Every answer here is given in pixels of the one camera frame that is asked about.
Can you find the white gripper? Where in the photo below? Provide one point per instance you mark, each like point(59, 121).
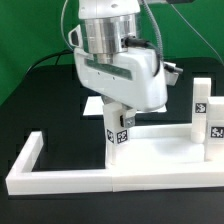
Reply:
point(136, 78)

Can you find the white desk top tray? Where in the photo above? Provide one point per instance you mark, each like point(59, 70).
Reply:
point(161, 145)

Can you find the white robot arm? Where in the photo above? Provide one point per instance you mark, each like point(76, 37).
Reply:
point(110, 27)

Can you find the AprilTag marker sheet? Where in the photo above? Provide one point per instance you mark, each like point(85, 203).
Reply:
point(94, 106)

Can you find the white U-shaped frame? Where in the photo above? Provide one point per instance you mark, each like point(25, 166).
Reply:
point(23, 180)

